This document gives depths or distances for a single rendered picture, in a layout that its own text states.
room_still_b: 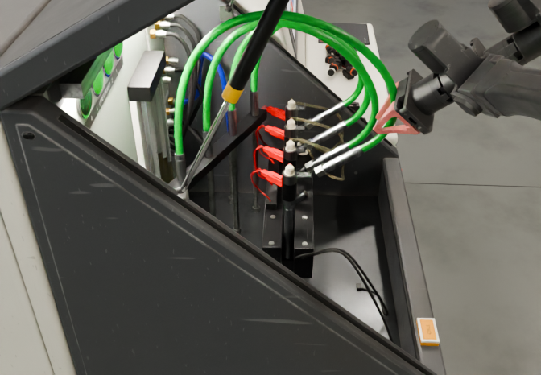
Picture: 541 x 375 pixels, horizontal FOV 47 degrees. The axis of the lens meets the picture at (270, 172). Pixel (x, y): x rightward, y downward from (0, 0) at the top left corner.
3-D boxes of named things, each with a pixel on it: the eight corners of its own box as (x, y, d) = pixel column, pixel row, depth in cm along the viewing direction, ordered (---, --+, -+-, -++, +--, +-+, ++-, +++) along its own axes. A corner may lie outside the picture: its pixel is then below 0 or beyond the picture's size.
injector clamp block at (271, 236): (311, 302, 127) (314, 248, 118) (262, 301, 127) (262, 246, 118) (309, 199, 154) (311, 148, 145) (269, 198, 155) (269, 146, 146)
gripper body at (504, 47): (467, 41, 113) (504, 18, 108) (498, 83, 115) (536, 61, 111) (465, 56, 108) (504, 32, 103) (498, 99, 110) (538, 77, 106)
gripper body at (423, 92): (396, 113, 98) (434, 92, 93) (403, 72, 105) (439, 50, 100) (423, 138, 101) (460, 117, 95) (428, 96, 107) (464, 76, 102)
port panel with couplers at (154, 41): (175, 148, 133) (160, 9, 115) (159, 147, 133) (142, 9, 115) (184, 117, 144) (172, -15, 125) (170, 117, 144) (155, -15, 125)
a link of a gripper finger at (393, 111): (359, 128, 105) (402, 103, 98) (366, 100, 109) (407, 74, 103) (386, 151, 107) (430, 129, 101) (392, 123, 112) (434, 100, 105)
